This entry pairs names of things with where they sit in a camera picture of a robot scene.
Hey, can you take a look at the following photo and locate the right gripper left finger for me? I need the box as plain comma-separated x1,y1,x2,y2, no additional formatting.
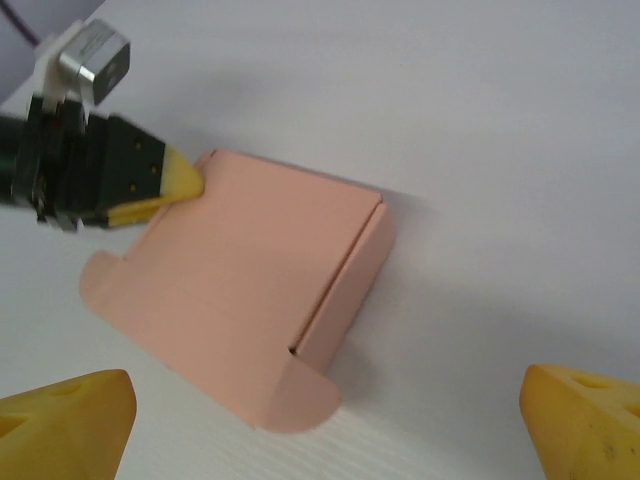
0,368,139,480

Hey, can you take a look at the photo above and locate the pink paper box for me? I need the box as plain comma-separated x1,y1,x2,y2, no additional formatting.
79,148,397,435

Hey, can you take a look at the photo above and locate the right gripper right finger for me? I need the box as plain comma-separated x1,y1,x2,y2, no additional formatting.
518,363,640,480

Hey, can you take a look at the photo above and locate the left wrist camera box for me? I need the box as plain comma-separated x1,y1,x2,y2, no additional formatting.
30,18,133,107

